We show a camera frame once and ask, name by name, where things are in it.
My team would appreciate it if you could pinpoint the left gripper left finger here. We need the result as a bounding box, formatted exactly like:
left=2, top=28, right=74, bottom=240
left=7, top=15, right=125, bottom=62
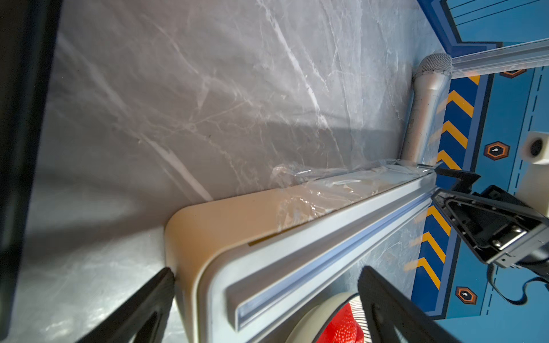
left=79, top=267, right=174, bottom=342

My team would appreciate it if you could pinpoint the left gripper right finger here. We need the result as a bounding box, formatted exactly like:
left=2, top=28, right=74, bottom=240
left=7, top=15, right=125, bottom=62
left=357, top=266, right=458, bottom=342

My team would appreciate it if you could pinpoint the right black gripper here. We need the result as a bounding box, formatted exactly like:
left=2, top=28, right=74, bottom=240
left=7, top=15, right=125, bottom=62
left=431, top=167, right=548, bottom=274

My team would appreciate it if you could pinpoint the patterned plate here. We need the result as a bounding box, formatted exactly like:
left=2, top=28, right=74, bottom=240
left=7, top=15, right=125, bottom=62
left=287, top=292, right=372, bottom=343

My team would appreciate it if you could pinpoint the cream plastic wrap dispenser box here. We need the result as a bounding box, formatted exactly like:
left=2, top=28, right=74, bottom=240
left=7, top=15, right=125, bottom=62
left=164, top=171, right=436, bottom=342

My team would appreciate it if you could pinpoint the clear plastic wrap sheet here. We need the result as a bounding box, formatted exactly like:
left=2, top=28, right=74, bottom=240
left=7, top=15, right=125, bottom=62
left=270, top=159, right=433, bottom=231

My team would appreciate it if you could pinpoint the red strawberries pile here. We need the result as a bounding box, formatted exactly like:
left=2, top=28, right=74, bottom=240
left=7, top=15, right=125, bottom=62
left=317, top=304, right=365, bottom=343

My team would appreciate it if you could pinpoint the silver microphone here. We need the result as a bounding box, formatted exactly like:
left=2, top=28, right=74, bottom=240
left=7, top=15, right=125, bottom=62
left=400, top=53, right=453, bottom=165

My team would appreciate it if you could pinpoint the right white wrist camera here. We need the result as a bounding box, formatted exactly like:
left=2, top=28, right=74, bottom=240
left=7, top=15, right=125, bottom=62
left=516, top=131, right=549, bottom=217

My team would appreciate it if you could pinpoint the right aluminium frame post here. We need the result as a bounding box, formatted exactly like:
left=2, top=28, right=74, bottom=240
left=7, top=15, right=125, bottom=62
left=452, top=39, right=548, bottom=79

